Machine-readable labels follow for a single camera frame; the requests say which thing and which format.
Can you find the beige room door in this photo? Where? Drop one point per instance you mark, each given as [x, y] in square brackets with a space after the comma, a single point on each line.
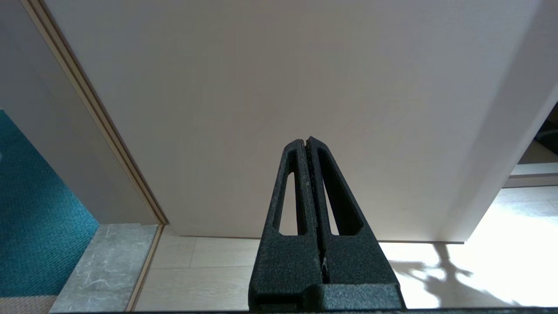
[261, 87]

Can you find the grey marble door threshold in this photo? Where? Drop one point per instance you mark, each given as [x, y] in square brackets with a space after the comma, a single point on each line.
[104, 270]

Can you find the beige wooden bench shelf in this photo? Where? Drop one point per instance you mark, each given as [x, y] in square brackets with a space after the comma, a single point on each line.
[536, 174]

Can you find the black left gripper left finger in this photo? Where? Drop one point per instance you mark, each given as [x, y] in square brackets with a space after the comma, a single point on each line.
[279, 270]

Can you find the blue patterned hallway carpet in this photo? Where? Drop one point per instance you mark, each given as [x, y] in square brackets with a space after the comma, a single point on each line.
[39, 218]

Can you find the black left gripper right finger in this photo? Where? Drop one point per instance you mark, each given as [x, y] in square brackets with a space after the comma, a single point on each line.
[357, 270]

